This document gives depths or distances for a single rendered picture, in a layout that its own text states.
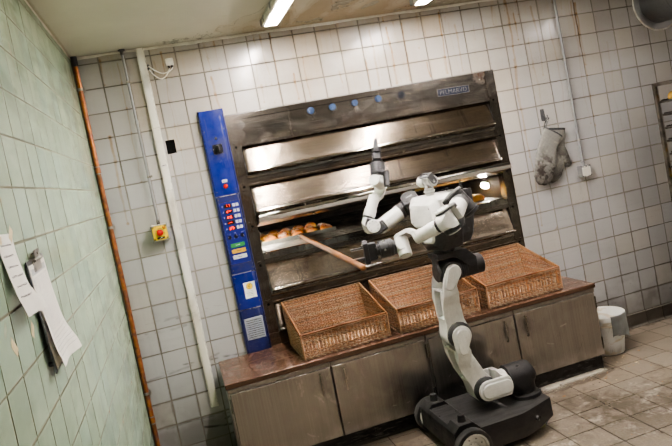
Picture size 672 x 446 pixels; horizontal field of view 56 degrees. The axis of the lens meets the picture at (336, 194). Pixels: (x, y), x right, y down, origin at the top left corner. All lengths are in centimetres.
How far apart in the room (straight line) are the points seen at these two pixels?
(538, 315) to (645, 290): 138
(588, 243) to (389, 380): 198
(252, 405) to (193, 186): 138
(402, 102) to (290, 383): 201
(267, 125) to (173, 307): 130
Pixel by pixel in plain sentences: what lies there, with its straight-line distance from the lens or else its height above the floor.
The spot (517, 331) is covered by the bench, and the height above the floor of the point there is 41.
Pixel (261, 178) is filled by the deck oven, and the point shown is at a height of 166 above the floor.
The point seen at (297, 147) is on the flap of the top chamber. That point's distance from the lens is 418.
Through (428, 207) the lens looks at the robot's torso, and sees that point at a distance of 338.
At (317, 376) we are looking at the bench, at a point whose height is 49.
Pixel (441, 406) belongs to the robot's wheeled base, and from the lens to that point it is 385.
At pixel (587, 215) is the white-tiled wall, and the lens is 507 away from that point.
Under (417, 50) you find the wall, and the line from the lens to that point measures 451.
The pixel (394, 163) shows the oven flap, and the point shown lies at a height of 158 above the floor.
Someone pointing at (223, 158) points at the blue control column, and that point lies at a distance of 407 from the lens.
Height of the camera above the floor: 168
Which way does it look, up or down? 3 degrees down
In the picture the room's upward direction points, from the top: 11 degrees counter-clockwise
